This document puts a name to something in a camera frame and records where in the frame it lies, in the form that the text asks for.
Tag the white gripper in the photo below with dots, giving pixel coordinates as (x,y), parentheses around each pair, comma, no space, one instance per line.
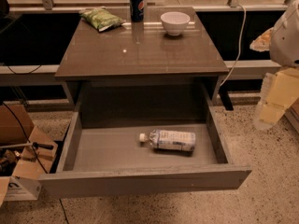
(286,42)

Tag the clear plastic water bottle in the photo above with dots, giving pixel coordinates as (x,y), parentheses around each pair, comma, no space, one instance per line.
(170,140)

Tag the brown cabinet counter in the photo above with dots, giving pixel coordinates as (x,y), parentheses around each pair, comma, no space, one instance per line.
(138,74)

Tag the grey open drawer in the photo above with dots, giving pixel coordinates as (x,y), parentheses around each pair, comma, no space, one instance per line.
(97,162)

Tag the white ceramic bowl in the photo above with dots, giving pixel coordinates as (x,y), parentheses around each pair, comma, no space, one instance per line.
(174,22)

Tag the blue pepsi can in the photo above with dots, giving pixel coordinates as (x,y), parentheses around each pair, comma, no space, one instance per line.
(137,10)

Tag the green chip bag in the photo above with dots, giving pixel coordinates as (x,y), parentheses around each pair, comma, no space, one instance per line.
(101,19)

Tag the brown cardboard box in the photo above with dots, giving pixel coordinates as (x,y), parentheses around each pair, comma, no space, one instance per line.
(22,167)

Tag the black handled tool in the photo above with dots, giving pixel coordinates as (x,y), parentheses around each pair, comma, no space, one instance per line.
(30,144)

